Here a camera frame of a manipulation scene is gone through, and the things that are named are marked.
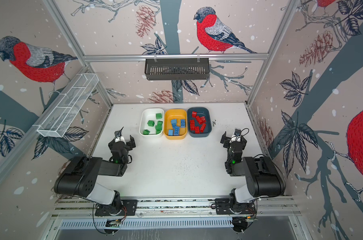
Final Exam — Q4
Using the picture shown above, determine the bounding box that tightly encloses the black wire shelf basket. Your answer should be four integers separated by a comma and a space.
144, 58, 210, 81

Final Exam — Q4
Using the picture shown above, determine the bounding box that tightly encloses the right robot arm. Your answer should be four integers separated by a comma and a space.
216, 129, 286, 215

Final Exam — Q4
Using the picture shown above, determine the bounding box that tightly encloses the aluminium front rail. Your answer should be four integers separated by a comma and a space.
49, 197, 302, 219

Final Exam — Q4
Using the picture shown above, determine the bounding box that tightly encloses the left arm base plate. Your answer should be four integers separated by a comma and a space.
94, 200, 138, 217

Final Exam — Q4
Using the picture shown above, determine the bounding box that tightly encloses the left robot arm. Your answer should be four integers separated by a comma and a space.
53, 136, 136, 216

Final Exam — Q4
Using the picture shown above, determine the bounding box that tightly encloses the white wire mesh basket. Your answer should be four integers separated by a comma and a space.
37, 73, 99, 138

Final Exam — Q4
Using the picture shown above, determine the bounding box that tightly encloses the green lego brick front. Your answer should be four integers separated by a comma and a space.
147, 120, 154, 127

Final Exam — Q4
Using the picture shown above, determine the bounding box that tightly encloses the dark teal plastic bin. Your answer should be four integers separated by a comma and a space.
187, 107, 212, 138

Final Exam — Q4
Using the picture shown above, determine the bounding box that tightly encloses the red long lego brick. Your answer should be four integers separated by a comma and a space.
195, 115, 207, 134

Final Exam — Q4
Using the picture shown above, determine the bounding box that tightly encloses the white plastic bin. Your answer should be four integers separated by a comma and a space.
139, 108, 164, 138

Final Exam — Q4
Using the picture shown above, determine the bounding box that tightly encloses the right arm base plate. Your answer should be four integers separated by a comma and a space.
212, 198, 256, 215

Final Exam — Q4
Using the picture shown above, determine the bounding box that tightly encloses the yellow plastic bin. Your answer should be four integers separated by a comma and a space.
163, 109, 187, 140

